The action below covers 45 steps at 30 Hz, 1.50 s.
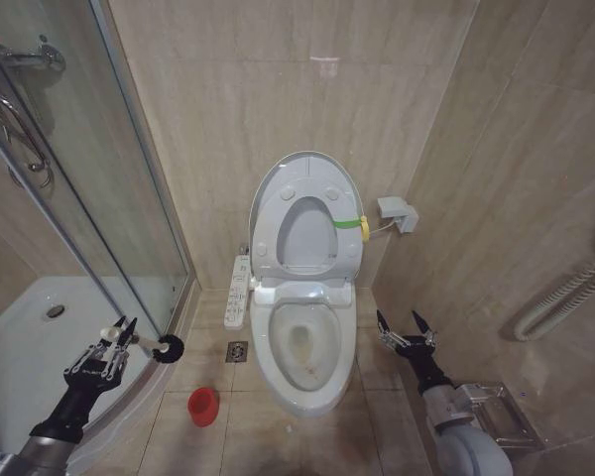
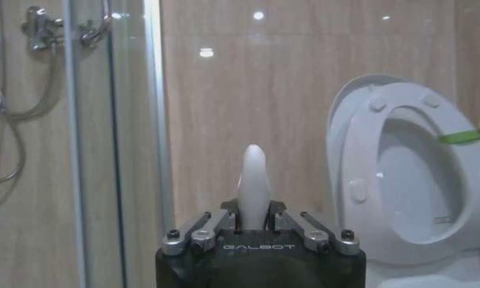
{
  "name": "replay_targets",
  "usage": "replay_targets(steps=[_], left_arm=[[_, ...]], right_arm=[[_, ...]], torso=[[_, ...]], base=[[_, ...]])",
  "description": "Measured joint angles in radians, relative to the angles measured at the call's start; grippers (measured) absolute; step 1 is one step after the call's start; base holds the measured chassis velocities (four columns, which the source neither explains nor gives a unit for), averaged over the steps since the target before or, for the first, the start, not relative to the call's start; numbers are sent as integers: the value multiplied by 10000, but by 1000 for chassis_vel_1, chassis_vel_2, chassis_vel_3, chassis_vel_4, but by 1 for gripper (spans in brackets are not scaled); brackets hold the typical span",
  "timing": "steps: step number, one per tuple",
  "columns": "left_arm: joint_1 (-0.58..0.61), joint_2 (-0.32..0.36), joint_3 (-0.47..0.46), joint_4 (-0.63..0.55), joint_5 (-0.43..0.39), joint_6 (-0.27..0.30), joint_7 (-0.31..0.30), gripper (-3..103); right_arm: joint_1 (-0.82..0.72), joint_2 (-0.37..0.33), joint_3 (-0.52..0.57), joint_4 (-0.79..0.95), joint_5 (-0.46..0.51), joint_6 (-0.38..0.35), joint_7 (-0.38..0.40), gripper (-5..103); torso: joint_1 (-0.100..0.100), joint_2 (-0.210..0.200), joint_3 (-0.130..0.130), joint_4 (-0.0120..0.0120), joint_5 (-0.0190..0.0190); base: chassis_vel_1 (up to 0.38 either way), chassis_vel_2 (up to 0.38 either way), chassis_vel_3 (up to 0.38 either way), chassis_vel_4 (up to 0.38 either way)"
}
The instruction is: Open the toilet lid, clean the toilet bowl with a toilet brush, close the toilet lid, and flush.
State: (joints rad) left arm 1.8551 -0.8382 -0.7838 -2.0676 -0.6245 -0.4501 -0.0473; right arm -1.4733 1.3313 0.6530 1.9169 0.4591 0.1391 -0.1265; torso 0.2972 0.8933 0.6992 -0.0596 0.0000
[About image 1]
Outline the metal floor drain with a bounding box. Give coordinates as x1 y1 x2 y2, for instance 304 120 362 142
225 339 250 362

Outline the white black-bristled toilet brush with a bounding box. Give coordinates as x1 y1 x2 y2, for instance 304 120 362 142
100 326 186 367

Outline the glass shower door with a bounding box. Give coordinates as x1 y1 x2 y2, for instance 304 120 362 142
0 0 197 344

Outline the white bidet control panel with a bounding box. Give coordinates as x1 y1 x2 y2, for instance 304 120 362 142
222 252 252 329

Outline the white toilet bowl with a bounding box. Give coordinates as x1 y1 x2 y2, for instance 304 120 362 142
250 276 359 418

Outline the chrome shower hose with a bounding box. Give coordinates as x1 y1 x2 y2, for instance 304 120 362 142
0 90 57 190

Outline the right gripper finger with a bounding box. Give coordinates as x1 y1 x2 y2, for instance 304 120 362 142
376 309 410 351
412 310 438 347

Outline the white toilet lid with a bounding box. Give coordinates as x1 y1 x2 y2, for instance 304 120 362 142
250 151 368 282

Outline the white ribbed grab bar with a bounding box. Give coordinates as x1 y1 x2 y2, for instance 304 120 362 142
499 246 595 343

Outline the red brush holder cup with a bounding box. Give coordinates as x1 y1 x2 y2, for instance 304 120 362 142
186 387 220 428

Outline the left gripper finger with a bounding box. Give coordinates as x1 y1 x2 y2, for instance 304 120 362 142
103 317 139 378
67 315 128 376

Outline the white shower tray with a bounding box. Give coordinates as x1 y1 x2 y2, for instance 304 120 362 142
0 275 179 450

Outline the chrome shower faucet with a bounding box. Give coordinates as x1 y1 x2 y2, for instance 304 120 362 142
0 34 67 78

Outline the grey wall socket box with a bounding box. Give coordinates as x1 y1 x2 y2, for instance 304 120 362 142
376 195 419 235

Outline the white toilet seat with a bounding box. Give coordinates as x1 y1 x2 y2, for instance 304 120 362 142
252 172 366 280

